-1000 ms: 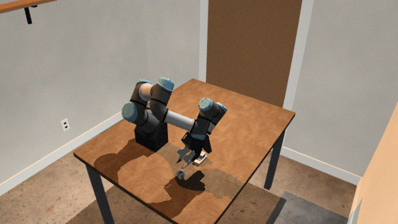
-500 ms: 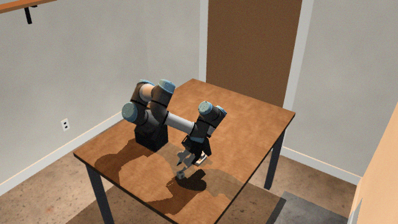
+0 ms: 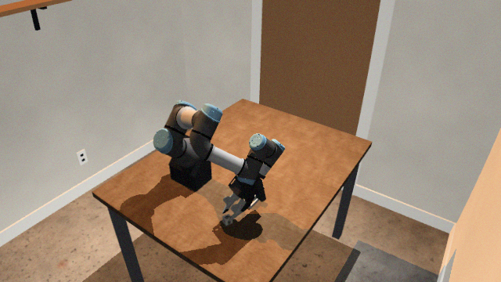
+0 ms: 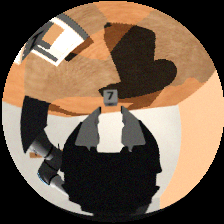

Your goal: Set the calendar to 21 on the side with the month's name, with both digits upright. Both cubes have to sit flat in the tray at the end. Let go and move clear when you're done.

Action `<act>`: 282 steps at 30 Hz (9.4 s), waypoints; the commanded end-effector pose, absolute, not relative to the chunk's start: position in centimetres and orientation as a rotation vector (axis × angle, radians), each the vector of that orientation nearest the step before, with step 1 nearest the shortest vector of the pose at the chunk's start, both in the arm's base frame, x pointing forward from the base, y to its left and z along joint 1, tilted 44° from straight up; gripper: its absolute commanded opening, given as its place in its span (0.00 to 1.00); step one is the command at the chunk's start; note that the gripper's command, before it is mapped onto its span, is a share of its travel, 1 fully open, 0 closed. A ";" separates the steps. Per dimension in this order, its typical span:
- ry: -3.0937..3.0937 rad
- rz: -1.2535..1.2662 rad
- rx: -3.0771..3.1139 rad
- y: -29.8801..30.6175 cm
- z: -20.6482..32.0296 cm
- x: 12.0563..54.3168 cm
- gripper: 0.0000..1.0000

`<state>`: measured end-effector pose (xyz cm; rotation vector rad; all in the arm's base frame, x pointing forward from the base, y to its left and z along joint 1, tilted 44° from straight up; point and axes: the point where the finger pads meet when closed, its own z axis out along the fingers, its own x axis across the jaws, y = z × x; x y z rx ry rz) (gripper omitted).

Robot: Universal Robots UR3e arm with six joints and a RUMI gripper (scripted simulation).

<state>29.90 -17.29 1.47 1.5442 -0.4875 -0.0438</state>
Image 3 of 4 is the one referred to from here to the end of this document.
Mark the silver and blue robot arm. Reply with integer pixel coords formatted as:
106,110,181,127
153,100,285,185

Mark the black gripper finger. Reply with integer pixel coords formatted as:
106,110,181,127
222,193,240,214
229,195,254,221

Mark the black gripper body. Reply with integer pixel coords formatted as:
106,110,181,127
228,173,265,200

